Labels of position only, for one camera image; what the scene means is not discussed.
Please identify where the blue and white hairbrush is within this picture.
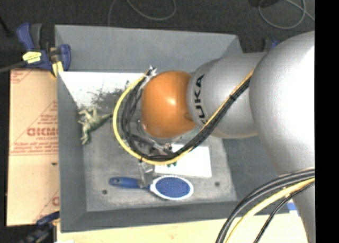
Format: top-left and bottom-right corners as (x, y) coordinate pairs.
(109, 175), (195, 201)

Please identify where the white flat box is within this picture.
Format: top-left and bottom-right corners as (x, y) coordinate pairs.
(154, 143), (213, 179)

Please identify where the green toy dinosaur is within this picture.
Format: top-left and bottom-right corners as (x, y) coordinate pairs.
(77, 106), (113, 146)

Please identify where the grey metal bin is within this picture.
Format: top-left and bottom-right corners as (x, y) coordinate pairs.
(54, 24), (295, 232)

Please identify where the brown cardboard board red print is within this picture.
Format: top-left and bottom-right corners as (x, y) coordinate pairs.
(6, 68), (61, 227)

